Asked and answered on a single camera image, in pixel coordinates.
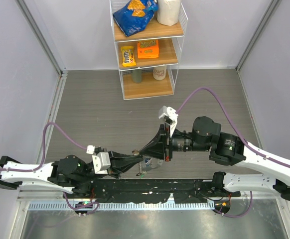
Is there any orange snack box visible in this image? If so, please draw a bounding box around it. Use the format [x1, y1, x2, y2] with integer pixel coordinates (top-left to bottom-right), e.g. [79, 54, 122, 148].
[137, 39, 159, 59]

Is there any yellow candy bag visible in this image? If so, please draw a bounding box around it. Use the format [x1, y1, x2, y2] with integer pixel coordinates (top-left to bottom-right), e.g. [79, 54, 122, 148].
[121, 46, 136, 67]

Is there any white wire shelf unit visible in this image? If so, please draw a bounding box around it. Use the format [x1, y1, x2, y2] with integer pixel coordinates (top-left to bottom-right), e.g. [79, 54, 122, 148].
[111, 5, 188, 100]

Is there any grey green can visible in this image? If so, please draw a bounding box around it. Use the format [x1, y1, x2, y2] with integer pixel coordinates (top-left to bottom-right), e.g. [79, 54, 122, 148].
[132, 69, 142, 83]

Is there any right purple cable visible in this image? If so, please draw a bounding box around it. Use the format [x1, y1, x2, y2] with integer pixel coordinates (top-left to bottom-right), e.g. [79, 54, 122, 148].
[176, 86, 290, 219]

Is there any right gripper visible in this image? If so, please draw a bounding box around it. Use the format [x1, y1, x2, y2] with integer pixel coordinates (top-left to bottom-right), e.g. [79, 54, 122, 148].
[140, 121, 211, 161]

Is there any white printed cup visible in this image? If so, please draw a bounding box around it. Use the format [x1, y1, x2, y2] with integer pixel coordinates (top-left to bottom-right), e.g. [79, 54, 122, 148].
[153, 66, 166, 81]

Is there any blue chips bag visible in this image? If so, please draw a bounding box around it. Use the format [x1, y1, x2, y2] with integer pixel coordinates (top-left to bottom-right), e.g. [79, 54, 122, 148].
[113, 0, 158, 37]

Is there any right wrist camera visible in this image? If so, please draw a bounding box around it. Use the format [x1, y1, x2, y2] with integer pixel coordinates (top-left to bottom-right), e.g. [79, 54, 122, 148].
[158, 106, 178, 137]

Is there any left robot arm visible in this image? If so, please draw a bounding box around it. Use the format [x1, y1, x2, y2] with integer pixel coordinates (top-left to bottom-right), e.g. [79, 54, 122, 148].
[0, 151, 143, 198]

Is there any silver key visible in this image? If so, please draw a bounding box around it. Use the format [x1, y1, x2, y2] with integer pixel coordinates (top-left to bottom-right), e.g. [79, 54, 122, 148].
[132, 149, 140, 155]

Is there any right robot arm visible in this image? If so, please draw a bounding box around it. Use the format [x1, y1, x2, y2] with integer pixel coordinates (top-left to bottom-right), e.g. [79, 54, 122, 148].
[140, 116, 290, 201]

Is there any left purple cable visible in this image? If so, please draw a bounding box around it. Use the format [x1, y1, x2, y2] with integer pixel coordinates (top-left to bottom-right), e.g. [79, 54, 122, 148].
[0, 121, 101, 215]

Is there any white paper towel roll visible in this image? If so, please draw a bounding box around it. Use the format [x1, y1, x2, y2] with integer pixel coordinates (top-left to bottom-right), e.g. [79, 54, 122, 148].
[157, 0, 181, 26]

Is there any purple cable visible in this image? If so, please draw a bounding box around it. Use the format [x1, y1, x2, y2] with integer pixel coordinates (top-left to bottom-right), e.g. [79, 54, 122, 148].
[176, 86, 290, 219]
[0, 121, 101, 215]

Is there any white slotted cable duct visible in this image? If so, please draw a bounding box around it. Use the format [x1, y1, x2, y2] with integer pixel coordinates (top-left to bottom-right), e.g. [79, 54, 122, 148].
[28, 200, 215, 211]

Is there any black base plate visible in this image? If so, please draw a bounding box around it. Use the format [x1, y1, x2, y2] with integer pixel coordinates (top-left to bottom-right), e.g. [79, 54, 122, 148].
[67, 179, 241, 204]

